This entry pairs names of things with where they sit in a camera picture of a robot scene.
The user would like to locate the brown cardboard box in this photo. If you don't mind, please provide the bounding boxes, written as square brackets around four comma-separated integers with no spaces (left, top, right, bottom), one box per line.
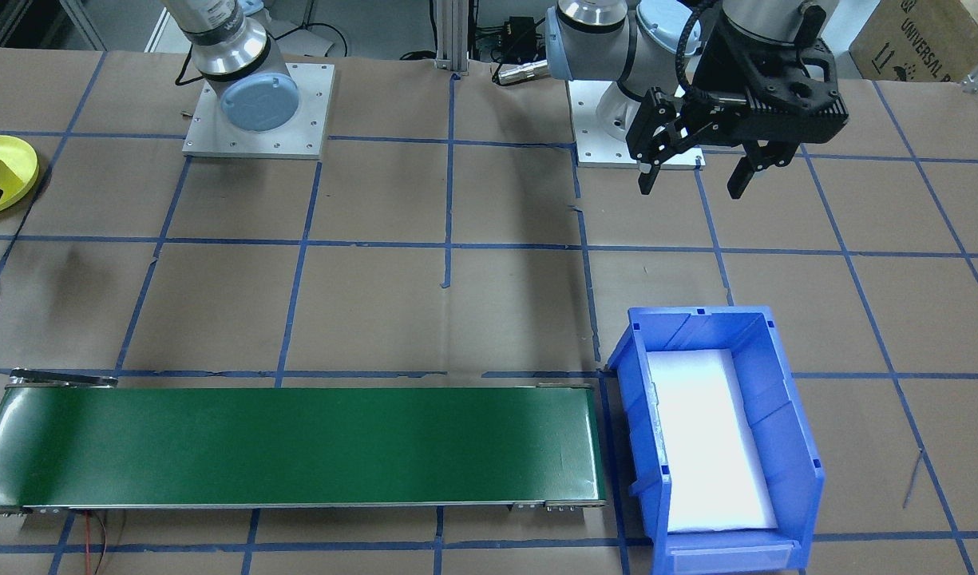
[848,0,978,87]

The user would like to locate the black looped cable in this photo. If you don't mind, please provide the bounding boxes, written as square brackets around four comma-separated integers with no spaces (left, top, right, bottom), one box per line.
[269,20,351,58]

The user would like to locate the white square base plate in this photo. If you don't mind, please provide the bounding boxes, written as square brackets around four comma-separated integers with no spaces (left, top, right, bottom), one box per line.
[183,62,335,161]
[568,80,705,170]

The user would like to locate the V-shaped metal bar frame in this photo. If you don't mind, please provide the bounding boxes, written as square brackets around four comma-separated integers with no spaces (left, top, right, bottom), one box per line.
[0,0,178,54]

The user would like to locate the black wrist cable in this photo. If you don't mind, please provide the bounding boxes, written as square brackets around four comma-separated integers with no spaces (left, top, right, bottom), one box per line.
[675,0,729,103]

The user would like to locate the thin red wire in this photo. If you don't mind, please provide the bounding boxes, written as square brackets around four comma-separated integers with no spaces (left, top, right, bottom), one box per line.
[77,510,111,575]

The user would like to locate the green conveyor belt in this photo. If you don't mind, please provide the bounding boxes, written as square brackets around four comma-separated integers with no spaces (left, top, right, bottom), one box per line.
[0,367,608,516]

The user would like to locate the white foam pad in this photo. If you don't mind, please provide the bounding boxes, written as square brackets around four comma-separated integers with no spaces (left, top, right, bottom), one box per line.
[647,348,779,534]

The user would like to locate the blue plastic storage bin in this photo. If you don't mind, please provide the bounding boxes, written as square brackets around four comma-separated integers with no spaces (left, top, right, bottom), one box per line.
[607,305,826,575]

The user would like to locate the black power brick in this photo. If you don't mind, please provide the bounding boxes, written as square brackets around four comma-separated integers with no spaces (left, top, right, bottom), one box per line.
[487,16,539,43]

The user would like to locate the yellow round plate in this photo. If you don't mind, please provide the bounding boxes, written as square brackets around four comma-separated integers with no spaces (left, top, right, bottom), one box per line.
[0,134,41,218]

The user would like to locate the silver cable connector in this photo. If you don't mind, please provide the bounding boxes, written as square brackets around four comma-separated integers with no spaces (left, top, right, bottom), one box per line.
[493,61,550,85]

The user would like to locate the aluminium extrusion post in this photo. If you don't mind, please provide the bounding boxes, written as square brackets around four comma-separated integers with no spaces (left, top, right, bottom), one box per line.
[435,0,471,74]

